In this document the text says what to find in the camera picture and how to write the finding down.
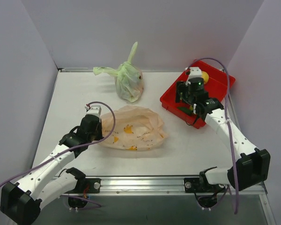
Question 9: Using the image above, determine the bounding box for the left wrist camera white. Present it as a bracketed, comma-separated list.
[85, 105, 102, 118]

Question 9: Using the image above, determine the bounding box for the aluminium front rail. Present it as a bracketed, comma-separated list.
[18, 174, 270, 195]

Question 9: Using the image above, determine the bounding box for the purple cable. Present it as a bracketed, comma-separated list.
[189, 58, 239, 214]
[0, 101, 117, 209]

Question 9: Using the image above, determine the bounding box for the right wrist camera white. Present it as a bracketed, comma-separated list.
[185, 67, 202, 81]

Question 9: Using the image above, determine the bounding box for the red plastic tray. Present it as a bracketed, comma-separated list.
[160, 60, 236, 129]

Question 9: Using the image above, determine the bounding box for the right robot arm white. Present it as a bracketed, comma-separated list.
[175, 77, 271, 192]

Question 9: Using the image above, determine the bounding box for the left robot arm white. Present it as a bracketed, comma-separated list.
[0, 112, 103, 225]

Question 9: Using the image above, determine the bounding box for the yellow pear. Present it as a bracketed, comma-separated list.
[201, 71, 209, 84]

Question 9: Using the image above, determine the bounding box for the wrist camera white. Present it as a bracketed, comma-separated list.
[185, 67, 202, 81]
[85, 105, 102, 118]

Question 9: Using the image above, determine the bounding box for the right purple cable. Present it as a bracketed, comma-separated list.
[189, 58, 239, 214]

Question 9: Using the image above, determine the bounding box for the green knotted plastic bag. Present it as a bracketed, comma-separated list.
[93, 42, 144, 103]

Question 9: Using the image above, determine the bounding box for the orange banana-print plastic bag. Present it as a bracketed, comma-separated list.
[99, 105, 169, 151]

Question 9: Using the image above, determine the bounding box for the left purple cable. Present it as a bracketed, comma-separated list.
[0, 101, 117, 209]

